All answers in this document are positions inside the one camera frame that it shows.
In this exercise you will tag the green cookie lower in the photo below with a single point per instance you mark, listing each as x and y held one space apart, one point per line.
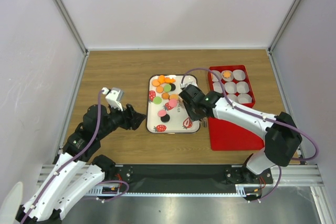
157 100

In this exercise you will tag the orange fish cookie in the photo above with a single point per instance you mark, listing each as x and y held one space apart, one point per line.
169 80

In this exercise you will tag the round waffle cookie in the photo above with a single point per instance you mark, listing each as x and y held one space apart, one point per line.
174 96

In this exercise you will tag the right cable duct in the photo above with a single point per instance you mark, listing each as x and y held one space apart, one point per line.
254 188

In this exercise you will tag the red box lid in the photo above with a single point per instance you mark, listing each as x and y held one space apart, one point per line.
226 136

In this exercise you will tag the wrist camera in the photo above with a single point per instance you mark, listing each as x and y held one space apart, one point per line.
113 97
190 83

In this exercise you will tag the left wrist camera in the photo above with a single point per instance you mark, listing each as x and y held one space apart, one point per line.
113 97

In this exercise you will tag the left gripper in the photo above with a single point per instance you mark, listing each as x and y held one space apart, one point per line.
132 119

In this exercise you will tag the green cookie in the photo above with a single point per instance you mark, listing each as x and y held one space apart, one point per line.
157 100
167 88

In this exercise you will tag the metal serving tongs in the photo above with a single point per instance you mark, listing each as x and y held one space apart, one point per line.
203 122

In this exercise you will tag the orange flower cookie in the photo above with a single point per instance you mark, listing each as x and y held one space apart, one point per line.
226 74

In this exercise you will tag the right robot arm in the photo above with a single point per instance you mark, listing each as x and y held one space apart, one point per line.
279 132

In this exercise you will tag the left cable duct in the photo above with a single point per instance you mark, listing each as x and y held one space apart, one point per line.
104 190

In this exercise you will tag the red cookie box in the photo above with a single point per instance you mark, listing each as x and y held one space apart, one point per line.
235 81

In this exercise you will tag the green cookie upper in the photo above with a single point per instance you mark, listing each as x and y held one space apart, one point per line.
167 88

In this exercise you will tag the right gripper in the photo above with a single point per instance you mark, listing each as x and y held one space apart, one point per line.
193 116

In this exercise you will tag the white paper cup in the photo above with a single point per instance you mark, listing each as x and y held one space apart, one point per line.
239 75
216 76
244 98
230 87
217 87
228 80
233 97
242 87

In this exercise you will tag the white strawberry tray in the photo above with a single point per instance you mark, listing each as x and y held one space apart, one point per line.
179 123

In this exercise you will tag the plain orange round cookie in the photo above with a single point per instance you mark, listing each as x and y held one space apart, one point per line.
159 89

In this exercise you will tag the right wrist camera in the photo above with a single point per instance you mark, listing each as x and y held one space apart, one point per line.
190 83

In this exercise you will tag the waffle cookie top left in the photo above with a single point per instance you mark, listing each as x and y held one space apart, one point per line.
156 83

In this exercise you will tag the pink cookie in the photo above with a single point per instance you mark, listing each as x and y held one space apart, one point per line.
173 103
162 113

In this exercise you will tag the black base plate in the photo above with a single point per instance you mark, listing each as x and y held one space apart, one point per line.
187 179

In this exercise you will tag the cable duct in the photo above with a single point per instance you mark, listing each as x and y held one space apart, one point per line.
254 188
104 190

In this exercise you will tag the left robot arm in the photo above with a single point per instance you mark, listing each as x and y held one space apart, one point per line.
59 192

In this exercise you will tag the orange swirl cookie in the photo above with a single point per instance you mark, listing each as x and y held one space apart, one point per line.
165 96

